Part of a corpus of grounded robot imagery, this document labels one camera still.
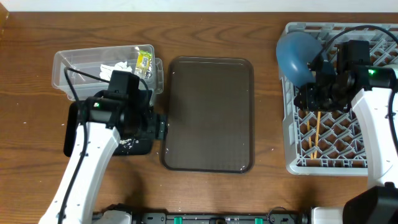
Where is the blue plate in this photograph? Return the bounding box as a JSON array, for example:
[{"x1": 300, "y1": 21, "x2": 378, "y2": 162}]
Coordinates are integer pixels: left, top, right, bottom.
[{"x1": 276, "y1": 32, "x2": 322, "y2": 87}]

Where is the black tray bin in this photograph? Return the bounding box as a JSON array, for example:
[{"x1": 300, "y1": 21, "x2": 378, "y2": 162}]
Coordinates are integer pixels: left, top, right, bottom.
[{"x1": 63, "y1": 102, "x2": 154, "y2": 157}]

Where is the yellow green wrapper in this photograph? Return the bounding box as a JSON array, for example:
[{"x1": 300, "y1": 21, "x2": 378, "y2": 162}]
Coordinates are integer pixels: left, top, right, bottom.
[{"x1": 134, "y1": 50, "x2": 152, "y2": 80}]

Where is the brown serving tray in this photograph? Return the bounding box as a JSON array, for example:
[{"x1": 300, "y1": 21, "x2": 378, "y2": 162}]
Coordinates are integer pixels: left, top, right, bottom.
[{"x1": 160, "y1": 57, "x2": 254, "y2": 174}]

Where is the mint green bowl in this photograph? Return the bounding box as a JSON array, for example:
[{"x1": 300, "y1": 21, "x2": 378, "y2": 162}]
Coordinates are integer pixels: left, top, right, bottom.
[{"x1": 386, "y1": 64, "x2": 398, "y2": 70}]

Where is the grey dishwasher rack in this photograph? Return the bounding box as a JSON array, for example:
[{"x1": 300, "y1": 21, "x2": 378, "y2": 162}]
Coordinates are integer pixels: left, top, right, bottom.
[{"x1": 279, "y1": 22, "x2": 397, "y2": 176}]

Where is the clear plastic bin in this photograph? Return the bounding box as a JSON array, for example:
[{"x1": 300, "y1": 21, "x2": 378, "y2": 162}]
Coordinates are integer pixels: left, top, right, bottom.
[{"x1": 52, "y1": 44, "x2": 164, "y2": 105}]

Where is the wooden chopstick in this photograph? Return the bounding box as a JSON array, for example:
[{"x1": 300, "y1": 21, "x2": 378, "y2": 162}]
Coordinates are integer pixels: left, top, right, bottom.
[
  {"x1": 313, "y1": 111, "x2": 321, "y2": 159},
  {"x1": 306, "y1": 111, "x2": 313, "y2": 160}
]

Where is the white tissue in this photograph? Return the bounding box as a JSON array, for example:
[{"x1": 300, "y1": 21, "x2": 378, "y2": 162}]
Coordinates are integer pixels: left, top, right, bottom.
[{"x1": 99, "y1": 62, "x2": 132, "y2": 81}]

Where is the pile of white rice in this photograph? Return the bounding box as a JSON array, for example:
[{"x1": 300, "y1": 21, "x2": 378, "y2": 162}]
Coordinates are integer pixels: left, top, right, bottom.
[{"x1": 119, "y1": 138, "x2": 139, "y2": 147}]

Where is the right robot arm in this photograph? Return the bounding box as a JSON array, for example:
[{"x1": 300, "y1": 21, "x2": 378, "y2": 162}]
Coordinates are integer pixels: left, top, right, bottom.
[{"x1": 294, "y1": 37, "x2": 397, "y2": 223}]

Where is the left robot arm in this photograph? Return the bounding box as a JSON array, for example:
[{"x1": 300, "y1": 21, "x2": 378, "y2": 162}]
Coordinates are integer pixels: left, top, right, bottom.
[{"x1": 39, "y1": 70, "x2": 167, "y2": 223}]

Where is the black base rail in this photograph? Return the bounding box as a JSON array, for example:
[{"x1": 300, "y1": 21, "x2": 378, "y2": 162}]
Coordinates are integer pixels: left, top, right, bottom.
[{"x1": 93, "y1": 203, "x2": 315, "y2": 224}]

